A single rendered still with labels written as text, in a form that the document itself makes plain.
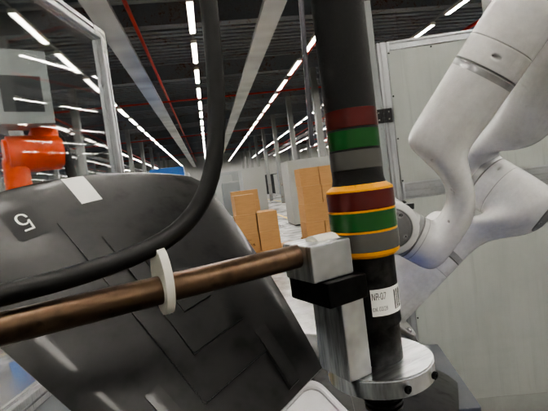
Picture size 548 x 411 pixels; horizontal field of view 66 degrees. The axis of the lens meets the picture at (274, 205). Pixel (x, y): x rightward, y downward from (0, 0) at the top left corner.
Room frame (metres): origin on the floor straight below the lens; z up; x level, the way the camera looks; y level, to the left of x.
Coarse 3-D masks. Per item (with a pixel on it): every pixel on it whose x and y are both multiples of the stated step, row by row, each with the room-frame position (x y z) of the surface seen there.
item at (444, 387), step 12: (312, 336) 0.52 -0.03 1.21; (324, 372) 0.44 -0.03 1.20; (324, 384) 0.42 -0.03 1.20; (432, 384) 0.44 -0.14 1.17; (444, 384) 0.45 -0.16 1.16; (456, 384) 0.47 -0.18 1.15; (336, 396) 0.39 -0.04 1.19; (348, 396) 0.39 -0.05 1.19; (420, 396) 0.40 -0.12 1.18; (432, 396) 0.40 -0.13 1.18; (444, 396) 0.41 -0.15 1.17; (456, 396) 0.42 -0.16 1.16; (348, 408) 0.37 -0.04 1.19; (360, 408) 0.37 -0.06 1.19; (408, 408) 0.37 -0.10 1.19; (420, 408) 0.37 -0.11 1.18; (432, 408) 0.38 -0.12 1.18; (444, 408) 0.38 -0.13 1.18; (456, 408) 0.39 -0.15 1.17
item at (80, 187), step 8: (80, 176) 0.33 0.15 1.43; (72, 184) 0.32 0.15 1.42; (80, 184) 0.32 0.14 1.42; (88, 184) 0.32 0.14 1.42; (80, 192) 0.31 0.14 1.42; (88, 192) 0.32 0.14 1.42; (96, 192) 0.32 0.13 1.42; (80, 200) 0.31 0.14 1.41; (88, 200) 0.31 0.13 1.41; (96, 200) 0.31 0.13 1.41
